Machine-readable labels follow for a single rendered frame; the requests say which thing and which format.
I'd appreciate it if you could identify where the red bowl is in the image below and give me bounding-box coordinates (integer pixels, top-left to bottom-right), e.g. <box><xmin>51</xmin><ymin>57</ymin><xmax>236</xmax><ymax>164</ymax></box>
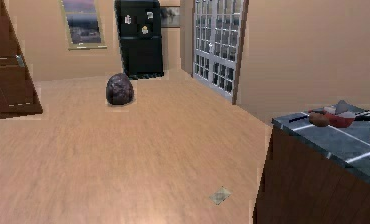
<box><xmin>323</xmin><ymin>105</ymin><xmax>357</xmax><ymax>129</ymax></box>

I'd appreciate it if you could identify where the brown potato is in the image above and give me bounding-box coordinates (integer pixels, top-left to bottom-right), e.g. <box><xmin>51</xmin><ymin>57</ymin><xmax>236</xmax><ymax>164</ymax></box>
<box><xmin>308</xmin><ymin>112</ymin><xmax>331</xmax><ymax>128</ymax></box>

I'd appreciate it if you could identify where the small framed wall picture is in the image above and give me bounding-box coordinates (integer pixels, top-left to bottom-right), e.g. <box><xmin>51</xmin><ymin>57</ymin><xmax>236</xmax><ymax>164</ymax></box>
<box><xmin>160</xmin><ymin>5</ymin><xmax>181</xmax><ymax>29</ymax></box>

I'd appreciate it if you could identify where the grey square floor cloth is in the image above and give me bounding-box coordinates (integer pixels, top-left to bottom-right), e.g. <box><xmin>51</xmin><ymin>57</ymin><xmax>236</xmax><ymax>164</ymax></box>
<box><xmin>208</xmin><ymin>186</ymin><xmax>233</xmax><ymax>206</ymax></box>

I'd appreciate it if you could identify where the grey spatula blade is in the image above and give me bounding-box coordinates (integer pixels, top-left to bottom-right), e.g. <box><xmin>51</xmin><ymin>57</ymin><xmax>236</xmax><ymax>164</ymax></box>
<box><xmin>334</xmin><ymin>99</ymin><xmax>351</xmax><ymax>116</ymax></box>

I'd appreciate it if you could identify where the brown wooden cupboard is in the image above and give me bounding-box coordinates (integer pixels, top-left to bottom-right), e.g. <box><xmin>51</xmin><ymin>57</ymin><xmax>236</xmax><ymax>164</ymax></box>
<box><xmin>0</xmin><ymin>0</ymin><xmax>44</xmax><ymax>120</ymax></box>

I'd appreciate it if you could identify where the black fridge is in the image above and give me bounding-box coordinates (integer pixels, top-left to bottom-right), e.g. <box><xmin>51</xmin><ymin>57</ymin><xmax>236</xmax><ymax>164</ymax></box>
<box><xmin>114</xmin><ymin>0</ymin><xmax>165</xmax><ymax>80</ymax></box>

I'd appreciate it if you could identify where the brown counter with grey top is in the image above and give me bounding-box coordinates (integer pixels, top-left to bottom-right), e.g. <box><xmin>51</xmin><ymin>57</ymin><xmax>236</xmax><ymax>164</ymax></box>
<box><xmin>252</xmin><ymin>103</ymin><xmax>370</xmax><ymax>224</ymax></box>

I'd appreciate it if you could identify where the dark round bin bag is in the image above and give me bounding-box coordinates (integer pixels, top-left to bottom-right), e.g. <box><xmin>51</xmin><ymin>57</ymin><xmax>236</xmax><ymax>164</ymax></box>
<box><xmin>105</xmin><ymin>72</ymin><xmax>135</xmax><ymax>106</ymax></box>

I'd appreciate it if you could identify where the window with olive frame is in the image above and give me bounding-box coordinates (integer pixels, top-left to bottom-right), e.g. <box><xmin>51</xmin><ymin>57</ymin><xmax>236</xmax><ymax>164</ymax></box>
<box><xmin>59</xmin><ymin>0</ymin><xmax>108</xmax><ymax>51</ymax></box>

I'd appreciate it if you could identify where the white glazed door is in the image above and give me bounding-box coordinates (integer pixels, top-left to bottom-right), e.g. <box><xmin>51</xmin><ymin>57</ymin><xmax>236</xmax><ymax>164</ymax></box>
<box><xmin>192</xmin><ymin>0</ymin><xmax>250</xmax><ymax>105</ymax></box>

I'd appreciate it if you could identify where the black knife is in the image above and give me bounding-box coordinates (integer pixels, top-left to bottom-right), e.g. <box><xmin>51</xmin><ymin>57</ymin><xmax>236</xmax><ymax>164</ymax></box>
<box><xmin>288</xmin><ymin>113</ymin><xmax>311</xmax><ymax>124</ymax></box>

